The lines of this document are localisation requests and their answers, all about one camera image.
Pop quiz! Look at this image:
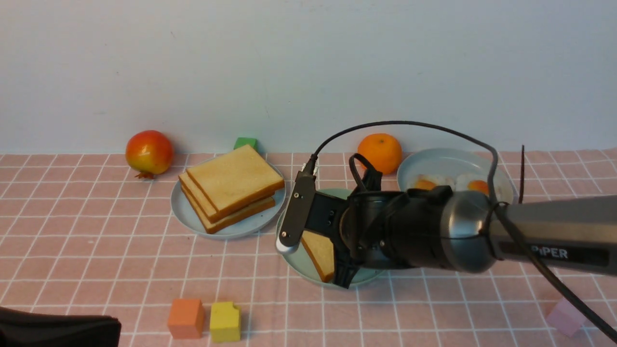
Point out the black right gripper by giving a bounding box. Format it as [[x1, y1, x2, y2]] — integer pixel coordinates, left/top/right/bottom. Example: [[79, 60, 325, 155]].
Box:
[[304, 186, 455, 289]]

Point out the sandwich toast slice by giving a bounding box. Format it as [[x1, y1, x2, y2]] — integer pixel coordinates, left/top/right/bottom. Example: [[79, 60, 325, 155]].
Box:
[[300, 231, 335, 283], [187, 145, 285, 219]]

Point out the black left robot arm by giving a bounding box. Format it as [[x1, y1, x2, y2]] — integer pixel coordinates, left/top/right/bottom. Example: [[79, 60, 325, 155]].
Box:
[[0, 307, 122, 347]]

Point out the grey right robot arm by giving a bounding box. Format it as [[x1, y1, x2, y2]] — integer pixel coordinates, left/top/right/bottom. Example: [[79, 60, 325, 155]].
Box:
[[294, 187, 616, 286]]

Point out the mint green center plate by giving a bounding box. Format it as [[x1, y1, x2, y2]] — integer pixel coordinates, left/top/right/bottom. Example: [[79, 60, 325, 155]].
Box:
[[282, 187, 386, 290]]

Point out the bottom stack toast slice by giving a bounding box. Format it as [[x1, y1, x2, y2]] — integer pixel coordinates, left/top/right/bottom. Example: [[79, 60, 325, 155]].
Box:
[[180, 184, 275, 234]]

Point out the stack toast slice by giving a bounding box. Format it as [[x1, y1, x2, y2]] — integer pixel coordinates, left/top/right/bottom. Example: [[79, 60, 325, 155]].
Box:
[[180, 184, 275, 234], [179, 172, 275, 224]]

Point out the left fried egg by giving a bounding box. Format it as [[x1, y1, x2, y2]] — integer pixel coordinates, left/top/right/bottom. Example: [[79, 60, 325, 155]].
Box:
[[409, 174, 456, 190]]

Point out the fried egg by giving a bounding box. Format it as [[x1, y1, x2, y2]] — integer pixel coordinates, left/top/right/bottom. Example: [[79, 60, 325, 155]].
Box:
[[455, 172, 491, 198], [409, 174, 456, 190]]

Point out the orange fruit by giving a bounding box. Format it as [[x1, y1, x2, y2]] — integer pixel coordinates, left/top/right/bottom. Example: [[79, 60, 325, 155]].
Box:
[[357, 133, 403, 175]]

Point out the yellow foam cube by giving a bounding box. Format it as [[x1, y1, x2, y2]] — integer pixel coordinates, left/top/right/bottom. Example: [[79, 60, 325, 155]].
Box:
[[209, 301, 241, 343]]

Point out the right fried egg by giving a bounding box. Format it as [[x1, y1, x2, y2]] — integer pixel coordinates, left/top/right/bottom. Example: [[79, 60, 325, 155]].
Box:
[[455, 172, 491, 198]]

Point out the grey egg plate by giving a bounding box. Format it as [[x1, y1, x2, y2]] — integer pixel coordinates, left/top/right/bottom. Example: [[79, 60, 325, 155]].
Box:
[[397, 148, 492, 196]]

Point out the green foam cube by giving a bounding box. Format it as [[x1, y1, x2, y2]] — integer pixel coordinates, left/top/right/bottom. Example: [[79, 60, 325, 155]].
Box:
[[233, 137, 258, 152]]

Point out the orange foam cube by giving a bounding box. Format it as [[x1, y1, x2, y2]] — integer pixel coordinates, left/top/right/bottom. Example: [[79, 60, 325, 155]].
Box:
[[167, 298, 205, 340]]

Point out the middle stack toast slice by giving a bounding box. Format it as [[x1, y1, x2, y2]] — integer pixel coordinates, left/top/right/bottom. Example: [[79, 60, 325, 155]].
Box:
[[179, 172, 275, 224]]

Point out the pink foam cube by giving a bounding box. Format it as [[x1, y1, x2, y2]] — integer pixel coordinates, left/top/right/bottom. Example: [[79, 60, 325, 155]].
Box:
[[545, 298, 588, 338]]

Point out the red pomegranate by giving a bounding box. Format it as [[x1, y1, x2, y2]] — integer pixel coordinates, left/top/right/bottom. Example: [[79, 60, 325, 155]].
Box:
[[125, 130, 174, 179]]

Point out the pink checkered tablecloth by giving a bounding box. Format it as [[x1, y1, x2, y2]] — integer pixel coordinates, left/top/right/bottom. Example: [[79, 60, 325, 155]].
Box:
[[0, 154, 613, 347]]

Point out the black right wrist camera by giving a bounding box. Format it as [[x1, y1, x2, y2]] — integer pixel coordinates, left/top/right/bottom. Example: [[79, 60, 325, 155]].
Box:
[[276, 164, 317, 254]]

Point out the black right camera cable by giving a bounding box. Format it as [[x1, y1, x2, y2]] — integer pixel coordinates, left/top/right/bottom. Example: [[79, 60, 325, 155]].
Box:
[[304, 120, 617, 343]]

